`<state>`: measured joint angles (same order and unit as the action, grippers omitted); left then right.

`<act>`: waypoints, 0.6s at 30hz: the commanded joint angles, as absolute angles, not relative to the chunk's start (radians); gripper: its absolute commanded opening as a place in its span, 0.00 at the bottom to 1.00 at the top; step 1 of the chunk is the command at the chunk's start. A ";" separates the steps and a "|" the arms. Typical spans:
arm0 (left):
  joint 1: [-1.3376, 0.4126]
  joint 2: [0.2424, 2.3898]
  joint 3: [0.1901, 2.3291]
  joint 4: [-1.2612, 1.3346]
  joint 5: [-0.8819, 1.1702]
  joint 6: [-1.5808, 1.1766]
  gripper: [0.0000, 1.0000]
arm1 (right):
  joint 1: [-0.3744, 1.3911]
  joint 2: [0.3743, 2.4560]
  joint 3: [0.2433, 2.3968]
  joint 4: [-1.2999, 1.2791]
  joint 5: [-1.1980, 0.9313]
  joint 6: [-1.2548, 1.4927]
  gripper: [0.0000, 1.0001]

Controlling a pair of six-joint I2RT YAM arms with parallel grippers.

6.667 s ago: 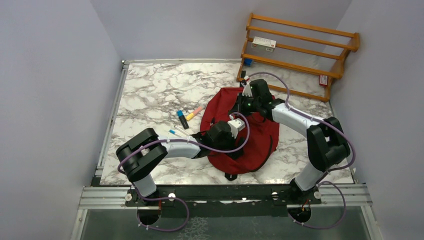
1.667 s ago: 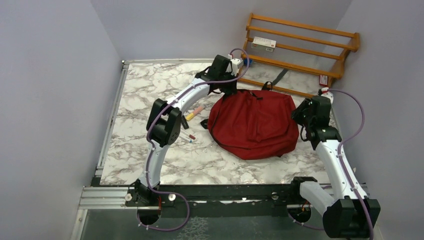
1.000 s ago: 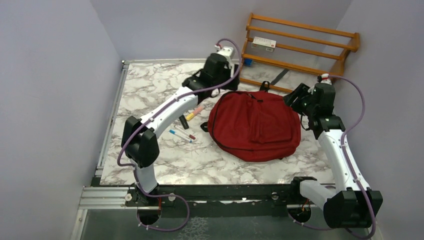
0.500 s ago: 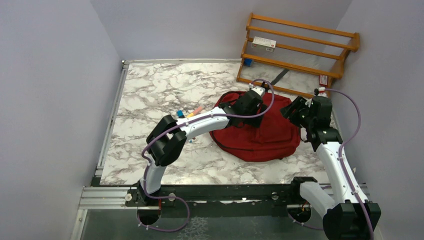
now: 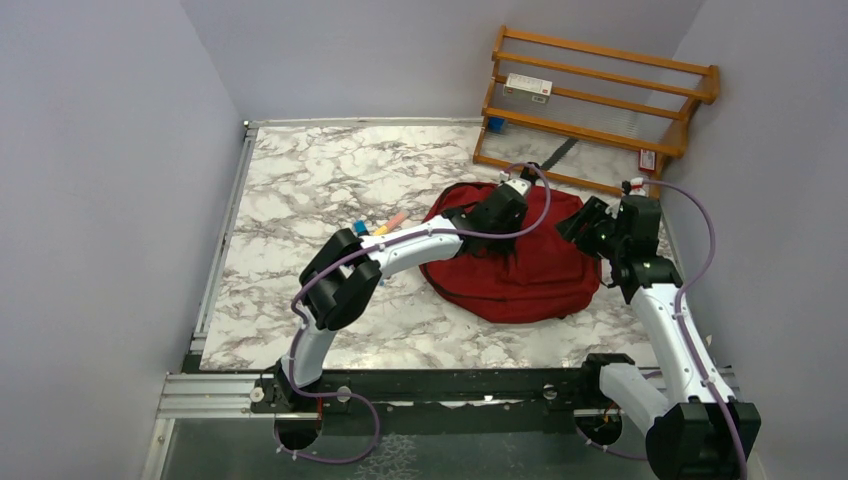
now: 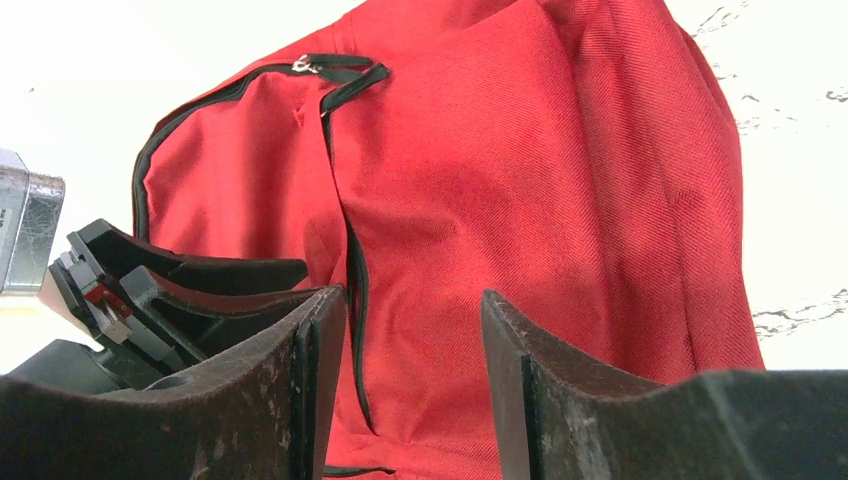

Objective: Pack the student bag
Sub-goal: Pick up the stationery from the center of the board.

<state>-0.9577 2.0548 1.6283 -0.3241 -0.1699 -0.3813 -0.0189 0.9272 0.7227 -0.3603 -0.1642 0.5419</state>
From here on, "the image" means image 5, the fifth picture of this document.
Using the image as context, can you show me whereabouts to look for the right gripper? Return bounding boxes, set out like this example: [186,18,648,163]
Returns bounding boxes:
[554,195,627,260]

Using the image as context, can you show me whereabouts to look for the red student backpack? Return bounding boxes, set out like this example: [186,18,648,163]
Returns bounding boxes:
[419,190,600,324]

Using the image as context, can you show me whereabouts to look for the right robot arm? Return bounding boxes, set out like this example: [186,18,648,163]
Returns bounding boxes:
[556,195,761,479]

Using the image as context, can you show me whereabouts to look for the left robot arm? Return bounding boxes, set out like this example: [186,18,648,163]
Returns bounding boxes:
[275,179,532,411]

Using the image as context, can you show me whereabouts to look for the small red white box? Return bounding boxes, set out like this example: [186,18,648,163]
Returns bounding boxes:
[638,149,657,173]

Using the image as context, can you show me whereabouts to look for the yellow pink highlighter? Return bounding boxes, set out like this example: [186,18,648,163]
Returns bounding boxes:
[374,211,408,236]

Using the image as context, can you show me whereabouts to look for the wooden shelf rack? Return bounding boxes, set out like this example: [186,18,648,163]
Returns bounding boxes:
[471,25,720,194]

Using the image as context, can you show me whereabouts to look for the small blue block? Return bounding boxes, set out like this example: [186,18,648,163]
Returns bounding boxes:
[487,117,508,133]

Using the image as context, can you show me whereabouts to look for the blue black highlighter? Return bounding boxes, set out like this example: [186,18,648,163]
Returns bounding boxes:
[353,220,369,237]

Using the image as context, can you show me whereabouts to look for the white box on shelf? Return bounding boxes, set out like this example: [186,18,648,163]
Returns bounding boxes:
[503,73,553,105]

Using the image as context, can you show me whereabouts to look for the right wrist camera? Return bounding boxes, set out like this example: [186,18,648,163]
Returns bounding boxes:
[621,177,648,203]

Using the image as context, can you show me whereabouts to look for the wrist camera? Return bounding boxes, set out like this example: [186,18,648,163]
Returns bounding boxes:
[500,168,536,198]
[621,177,648,203]

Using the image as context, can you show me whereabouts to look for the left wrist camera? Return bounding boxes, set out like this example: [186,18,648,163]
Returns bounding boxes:
[500,168,536,198]

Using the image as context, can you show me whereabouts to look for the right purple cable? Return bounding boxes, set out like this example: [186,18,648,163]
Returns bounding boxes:
[574,178,750,480]

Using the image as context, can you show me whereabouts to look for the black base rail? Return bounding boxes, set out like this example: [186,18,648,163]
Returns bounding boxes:
[249,368,624,443]

